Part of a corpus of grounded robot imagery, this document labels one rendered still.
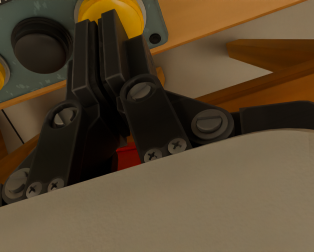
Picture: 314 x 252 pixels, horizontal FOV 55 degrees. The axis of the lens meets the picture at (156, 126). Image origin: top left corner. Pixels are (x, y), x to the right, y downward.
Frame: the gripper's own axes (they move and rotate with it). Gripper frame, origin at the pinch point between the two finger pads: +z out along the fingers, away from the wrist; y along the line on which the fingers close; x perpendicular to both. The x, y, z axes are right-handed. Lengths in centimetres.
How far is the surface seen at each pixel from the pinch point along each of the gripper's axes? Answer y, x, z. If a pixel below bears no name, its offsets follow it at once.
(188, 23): 3.6, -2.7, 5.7
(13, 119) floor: -63, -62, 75
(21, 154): -50, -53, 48
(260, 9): 7.3, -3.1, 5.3
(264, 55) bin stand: 19, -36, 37
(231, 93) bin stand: 6.3, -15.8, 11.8
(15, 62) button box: -5.2, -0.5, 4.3
